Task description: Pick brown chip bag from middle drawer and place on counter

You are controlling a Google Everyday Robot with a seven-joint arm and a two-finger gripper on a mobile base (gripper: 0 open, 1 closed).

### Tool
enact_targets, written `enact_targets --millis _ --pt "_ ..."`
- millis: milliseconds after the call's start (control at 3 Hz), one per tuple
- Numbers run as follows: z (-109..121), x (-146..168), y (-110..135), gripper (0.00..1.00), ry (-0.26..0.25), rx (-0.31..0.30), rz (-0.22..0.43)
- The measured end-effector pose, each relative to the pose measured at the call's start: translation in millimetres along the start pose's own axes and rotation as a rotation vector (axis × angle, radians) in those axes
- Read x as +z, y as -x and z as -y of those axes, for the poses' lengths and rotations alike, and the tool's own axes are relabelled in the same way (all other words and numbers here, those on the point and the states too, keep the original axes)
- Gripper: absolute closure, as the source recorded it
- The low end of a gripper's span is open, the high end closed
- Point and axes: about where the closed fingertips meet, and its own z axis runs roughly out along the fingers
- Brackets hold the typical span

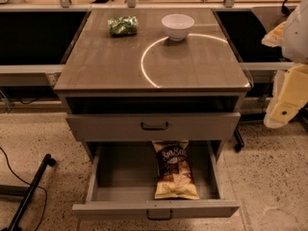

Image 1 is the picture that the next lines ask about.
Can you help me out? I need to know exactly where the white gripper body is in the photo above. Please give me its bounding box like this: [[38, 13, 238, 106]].
[[264, 64, 308, 128]]

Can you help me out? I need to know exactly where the brown sea salt chip bag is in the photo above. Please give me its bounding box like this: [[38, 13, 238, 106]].
[[152, 141, 199, 200]]

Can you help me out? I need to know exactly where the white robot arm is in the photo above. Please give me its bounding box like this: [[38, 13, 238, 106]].
[[262, 0, 308, 128]]

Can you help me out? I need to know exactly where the grey upper closed drawer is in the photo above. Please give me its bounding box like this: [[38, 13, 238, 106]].
[[66, 113, 240, 141]]

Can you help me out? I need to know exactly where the grey drawer cabinet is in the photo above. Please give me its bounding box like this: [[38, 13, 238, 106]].
[[55, 8, 250, 157]]

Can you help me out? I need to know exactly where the green snack bag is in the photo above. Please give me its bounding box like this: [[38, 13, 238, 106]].
[[108, 15, 139, 37]]

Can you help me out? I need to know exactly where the grey open middle drawer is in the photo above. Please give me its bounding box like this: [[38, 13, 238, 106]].
[[72, 141, 240, 220]]

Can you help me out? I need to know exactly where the white ceramic bowl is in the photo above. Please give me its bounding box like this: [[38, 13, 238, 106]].
[[162, 13, 194, 41]]

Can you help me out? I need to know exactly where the black stand leg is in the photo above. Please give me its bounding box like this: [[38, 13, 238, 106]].
[[0, 154, 56, 231]]

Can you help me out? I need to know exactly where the black floor cable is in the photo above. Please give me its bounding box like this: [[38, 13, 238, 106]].
[[0, 146, 48, 231]]

